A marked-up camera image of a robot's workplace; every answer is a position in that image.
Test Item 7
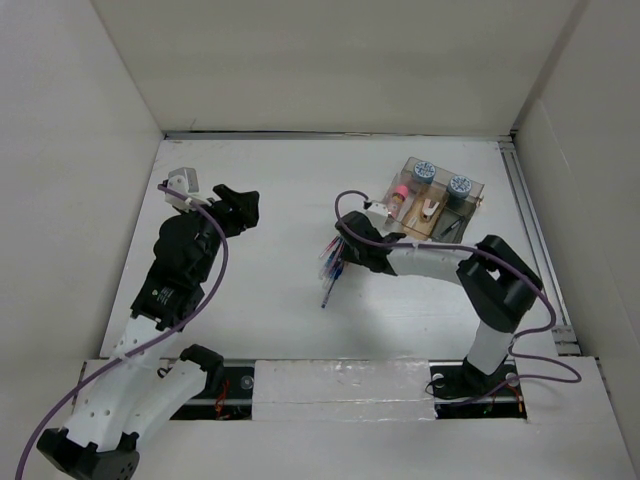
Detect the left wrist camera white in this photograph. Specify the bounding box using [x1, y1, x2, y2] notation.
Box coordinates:
[162, 167, 209, 211]

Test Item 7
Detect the pink capped pencil tube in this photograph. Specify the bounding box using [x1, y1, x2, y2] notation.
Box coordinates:
[387, 184, 409, 219]

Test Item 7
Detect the right aluminium rail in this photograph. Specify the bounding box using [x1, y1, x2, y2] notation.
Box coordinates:
[498, 137, 582, 356]

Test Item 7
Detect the black capped pen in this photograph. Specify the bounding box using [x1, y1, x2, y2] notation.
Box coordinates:
[439, 218, 464, 238]

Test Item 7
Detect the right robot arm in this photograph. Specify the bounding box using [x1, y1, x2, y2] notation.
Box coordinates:
[335, 211, 543, 396]

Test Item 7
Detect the pink white stapler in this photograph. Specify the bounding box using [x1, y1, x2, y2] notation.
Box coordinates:
[421, 198, 441, 222]

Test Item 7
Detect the teal capped pen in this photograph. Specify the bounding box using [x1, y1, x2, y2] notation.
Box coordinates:
[319, 248, 342, 280]

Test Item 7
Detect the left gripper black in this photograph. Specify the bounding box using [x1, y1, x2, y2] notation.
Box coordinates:
[178, 185, 257, 282]

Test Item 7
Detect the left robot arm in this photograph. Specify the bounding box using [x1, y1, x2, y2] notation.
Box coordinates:
[36, 182, 260, 479]

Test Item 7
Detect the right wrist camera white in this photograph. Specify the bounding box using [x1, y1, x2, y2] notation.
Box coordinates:
[363, 201, 390, 228]

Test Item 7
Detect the front mounting rail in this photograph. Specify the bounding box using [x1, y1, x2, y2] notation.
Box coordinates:
[173, 359, 527, 423]

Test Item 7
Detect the back aluminium rail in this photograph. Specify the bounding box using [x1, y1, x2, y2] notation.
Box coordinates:
[163, 130, 512, 142]

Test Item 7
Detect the pink capped red pen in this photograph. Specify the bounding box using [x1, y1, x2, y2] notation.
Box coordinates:
[319, 235, 343, 260]

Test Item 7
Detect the blue long pen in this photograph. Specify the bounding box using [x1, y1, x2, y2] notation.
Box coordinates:
[321, 275, 338, 309]

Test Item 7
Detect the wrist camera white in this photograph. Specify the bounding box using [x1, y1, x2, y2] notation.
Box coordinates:
[363, 201, 390, 228]
[162, 167, 209, 211]

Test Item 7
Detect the aluminium rail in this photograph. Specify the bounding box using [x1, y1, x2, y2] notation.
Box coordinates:
[498, 137, 582, 356]
[163, 130, 512, 142]

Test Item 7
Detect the blue round jar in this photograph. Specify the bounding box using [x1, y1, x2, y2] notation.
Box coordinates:
[447, 175, 473, 200]
[412, 161, 437, 185]

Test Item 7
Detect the clear desk organizer box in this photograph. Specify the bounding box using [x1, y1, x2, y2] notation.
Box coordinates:
[383, 157, 484, 244]

